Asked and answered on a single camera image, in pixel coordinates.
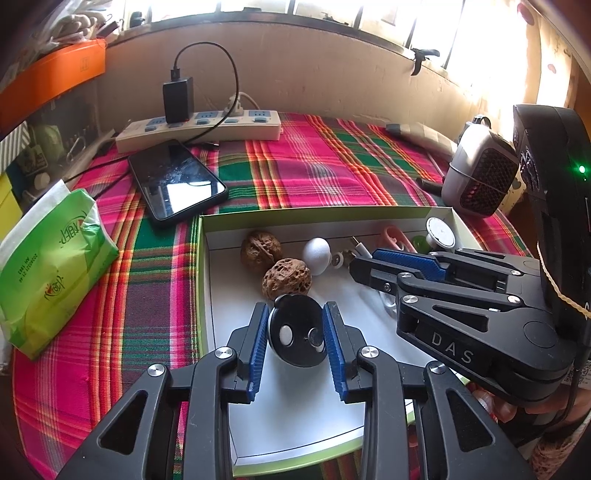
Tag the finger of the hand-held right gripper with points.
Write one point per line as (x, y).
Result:
(378, 274)
(411, 262)

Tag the green cardboard box tray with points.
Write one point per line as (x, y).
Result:
(295, 415)

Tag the white plastic bag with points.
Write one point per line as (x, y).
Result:
(78, 21)

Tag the striped box lid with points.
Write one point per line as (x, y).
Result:
(14, 147)

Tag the grey cream handheld tool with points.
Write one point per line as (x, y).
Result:
(425, 138)

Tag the plaid tablecloth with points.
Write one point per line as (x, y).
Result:
(323, 170)

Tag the white round cap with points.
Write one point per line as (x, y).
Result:
(441, 230)

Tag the white power strip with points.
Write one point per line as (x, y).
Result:
(138, 138)

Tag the yellow-green box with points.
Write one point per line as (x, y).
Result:
(8, 198)

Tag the white egg-shaped knob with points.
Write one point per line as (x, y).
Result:
(316, 254)

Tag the green tissue pack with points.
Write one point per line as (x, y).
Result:
(51, 272)

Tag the small grey heater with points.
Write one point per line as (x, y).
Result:
(480, 175)

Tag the white plug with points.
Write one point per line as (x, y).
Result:
(238, 105)

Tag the large brown walnut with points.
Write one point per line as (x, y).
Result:
(286, 279)

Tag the black smartphone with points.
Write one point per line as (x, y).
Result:
(180, 184)

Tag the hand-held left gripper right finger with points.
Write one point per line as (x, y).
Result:
(334, 353)

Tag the black charger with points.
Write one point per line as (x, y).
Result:
(178, 99)

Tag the person's right forearm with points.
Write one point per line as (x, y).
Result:
(568, 443)

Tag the small brown walnut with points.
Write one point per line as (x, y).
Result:
(259, 249)

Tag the black round panda-shaped object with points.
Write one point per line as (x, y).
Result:
(300, 323)

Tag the person's right hand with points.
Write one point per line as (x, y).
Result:
(503, 408)

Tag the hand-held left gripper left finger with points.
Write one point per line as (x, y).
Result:
(257, 353)

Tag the orange box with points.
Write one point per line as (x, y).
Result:
(55, 74)

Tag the black rod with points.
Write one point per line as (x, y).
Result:
(431, 185)

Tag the clear plastic container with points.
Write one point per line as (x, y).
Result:
(60, 134)

